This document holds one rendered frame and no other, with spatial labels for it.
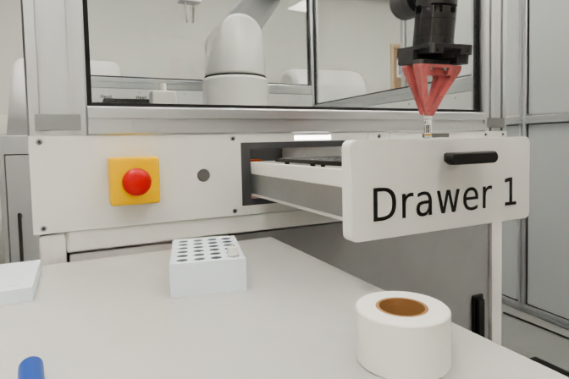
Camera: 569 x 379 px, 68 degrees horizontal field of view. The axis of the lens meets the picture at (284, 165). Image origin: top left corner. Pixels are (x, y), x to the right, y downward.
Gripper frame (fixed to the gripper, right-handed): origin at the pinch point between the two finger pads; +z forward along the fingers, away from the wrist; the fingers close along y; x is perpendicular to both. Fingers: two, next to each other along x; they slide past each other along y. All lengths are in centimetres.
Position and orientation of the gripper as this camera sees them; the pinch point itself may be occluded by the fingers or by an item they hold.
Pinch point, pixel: (427, 109)
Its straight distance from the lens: 67.5
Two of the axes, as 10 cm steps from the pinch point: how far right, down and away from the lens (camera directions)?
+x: 9.8, -0.1, 2.1
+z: -0.3, 9.8, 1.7
